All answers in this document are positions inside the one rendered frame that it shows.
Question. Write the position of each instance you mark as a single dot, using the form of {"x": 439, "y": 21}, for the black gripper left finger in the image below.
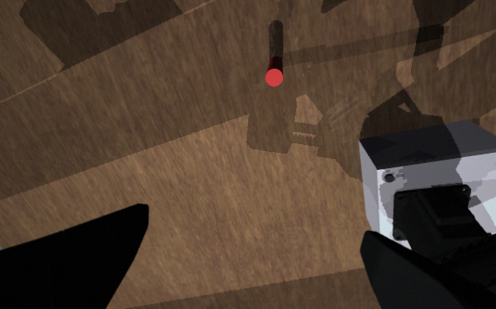
{"x": 76, "y": 268}

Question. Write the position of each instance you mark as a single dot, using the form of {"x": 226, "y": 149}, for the dark red peg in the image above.
{"x": 274, "y": 75}

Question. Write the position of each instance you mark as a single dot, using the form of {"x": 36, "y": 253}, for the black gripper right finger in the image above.
{"x": 403, "y": 279}

